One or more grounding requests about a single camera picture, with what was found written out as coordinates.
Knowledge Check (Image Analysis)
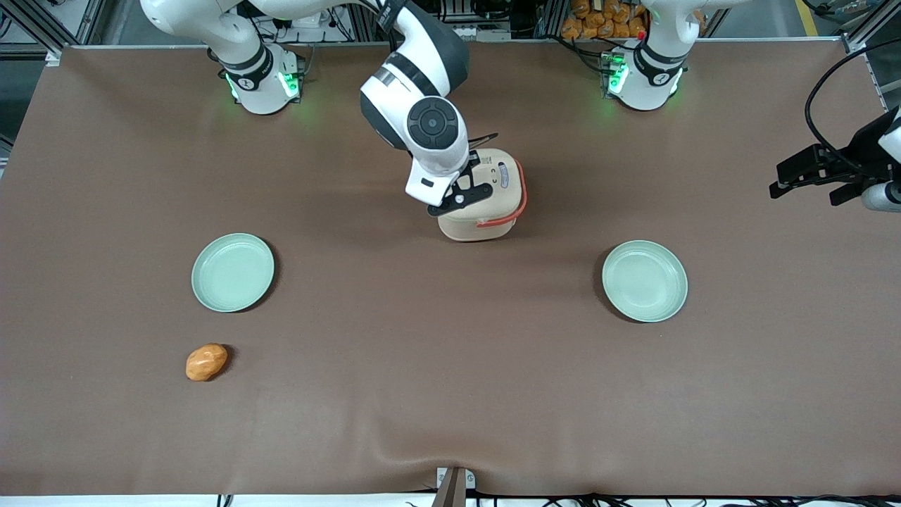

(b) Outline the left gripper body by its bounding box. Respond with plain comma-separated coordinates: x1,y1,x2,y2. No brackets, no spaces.
848,106,901,182

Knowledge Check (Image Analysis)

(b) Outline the brown table mat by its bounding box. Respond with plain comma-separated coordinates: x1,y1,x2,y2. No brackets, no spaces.
0,40,901,497

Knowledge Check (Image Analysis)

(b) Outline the pale green round plate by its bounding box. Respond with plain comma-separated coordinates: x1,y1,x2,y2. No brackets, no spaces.
191,233,275,313
602,240,688,323

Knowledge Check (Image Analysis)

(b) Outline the pile of orange bread rolls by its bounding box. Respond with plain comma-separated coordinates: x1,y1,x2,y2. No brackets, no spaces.
561,0,648,40

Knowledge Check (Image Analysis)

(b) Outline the glossy orange bread roll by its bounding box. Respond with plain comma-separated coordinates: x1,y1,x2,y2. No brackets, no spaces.
185,343,229,382

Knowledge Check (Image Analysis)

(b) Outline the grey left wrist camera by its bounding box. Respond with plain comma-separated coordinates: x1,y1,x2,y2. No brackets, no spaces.
862,181,901,213

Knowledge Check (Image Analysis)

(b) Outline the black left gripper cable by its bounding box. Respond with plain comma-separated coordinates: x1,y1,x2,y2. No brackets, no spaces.
805,39,901,177

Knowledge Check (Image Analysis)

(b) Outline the aluminium frame profile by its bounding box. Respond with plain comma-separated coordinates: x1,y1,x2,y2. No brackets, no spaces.
841,0,901,54
13,0,106,65

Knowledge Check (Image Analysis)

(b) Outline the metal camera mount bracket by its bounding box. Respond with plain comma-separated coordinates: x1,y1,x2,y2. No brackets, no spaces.
433,467,476,507

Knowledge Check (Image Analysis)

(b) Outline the black floor cable bundle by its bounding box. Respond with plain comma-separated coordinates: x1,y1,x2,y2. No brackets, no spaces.
407,491,901,507

